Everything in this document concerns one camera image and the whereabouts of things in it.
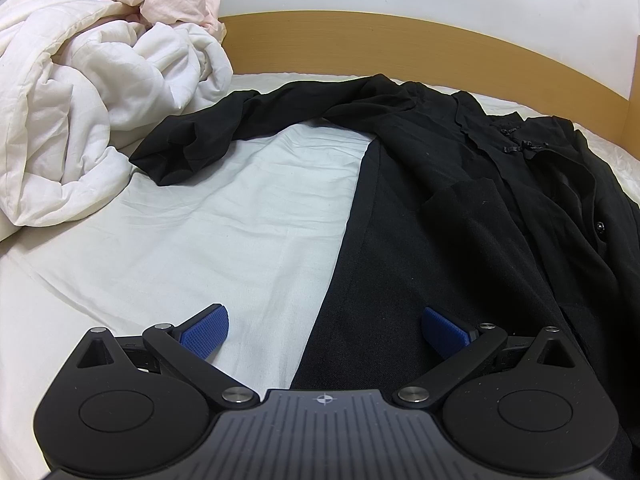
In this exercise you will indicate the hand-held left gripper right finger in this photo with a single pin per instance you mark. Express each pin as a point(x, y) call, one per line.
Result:
point(445, 335)

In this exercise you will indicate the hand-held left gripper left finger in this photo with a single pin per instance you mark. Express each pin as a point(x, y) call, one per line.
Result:
point(202, 335)

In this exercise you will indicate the black coat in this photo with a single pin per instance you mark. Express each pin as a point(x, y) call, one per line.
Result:
point(450, 210)

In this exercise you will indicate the white duvet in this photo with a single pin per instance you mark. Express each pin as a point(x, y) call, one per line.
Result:
point(65, 110)

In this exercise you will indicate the wooden bed frame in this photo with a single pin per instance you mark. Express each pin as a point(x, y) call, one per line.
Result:
point(400, 40)

